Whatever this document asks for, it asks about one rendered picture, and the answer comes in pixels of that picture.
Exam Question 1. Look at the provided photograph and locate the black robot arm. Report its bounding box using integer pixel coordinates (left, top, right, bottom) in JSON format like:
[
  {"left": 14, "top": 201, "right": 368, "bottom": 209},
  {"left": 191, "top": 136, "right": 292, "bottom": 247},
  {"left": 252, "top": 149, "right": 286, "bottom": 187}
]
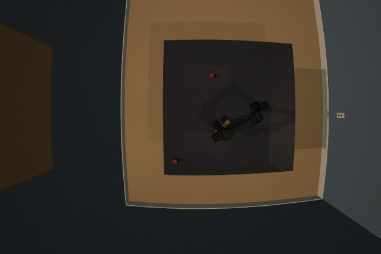
[{"left": 211, "top": 102, "right": 264, "bottom": 143}]

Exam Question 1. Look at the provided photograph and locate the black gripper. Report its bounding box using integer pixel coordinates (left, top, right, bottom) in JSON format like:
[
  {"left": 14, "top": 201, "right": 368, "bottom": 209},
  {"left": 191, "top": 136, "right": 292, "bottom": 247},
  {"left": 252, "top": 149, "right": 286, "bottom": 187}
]
[{"left": 212, "top": 120, "right": 224, "bottom": 131}]

